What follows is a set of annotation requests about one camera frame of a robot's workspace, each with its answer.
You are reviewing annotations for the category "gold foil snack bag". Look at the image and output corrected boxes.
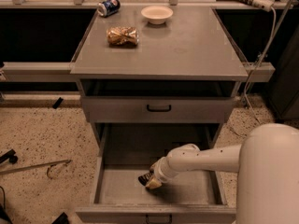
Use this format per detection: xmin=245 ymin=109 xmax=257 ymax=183
xmin=107 ymin=26 xmax=138 ymax=46

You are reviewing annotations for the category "metal rod on floor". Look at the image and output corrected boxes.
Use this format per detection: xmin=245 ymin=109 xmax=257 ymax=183
xmin=0 ymin=160 xmax=72 ymax=175

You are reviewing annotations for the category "grey drawer cabinet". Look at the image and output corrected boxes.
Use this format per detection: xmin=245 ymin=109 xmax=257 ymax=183
xmin=71 ymin=5 xmax=248 ymax=140

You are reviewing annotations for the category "black object bottom left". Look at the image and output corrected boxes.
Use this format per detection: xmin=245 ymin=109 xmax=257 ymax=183
xmin=51 ymin=213 xmax=70 ymax=224

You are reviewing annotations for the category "small black block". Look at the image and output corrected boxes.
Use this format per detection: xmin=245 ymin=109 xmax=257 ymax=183
xmin=52 ymin=97 xmax=64 ymax=109

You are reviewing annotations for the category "white cable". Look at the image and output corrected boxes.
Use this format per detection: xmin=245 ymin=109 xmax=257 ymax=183
xmin=230 ymin=0 xmax=299 ymax=138

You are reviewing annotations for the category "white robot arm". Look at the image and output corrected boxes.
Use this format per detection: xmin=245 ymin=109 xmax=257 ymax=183
xmin=145 ymin=123 xmax=299 ymax=224

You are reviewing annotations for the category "black clamp on floor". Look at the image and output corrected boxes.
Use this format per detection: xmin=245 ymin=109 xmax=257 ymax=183
xmin=0 ymin=149 xmax=18 ymax=164

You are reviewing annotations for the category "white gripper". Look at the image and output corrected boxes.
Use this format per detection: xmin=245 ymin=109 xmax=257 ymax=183
xmin=146 ymin=157 xmax=177 ymax=189

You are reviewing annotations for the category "black drawer handle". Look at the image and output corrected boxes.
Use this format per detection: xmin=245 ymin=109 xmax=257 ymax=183
xmin=146 ymin=105 xmax=172 ymax=112

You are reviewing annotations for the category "white bowl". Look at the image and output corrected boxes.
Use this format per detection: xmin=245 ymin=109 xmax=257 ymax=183
xmin=141 ymin=6 xmax=173 ymax=25

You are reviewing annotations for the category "closed grey drawer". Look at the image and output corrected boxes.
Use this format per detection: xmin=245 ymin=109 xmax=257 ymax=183
xmin=81 ymin=97 xmax=234 ymax=123

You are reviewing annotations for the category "blue pepsi can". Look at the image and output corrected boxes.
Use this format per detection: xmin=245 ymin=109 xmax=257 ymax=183
xmin=97 ymin=0 xmax=121 ymax=18

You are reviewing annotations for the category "open grey drawer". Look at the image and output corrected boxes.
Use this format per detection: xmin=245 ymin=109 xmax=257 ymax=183
xmin=76 ymin=123 xmax=235 ymax=224

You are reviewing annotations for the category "rxbar chocolate bar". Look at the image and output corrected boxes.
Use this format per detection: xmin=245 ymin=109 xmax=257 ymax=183
xmin=138 ymin=172 xmax=152 ymax=186

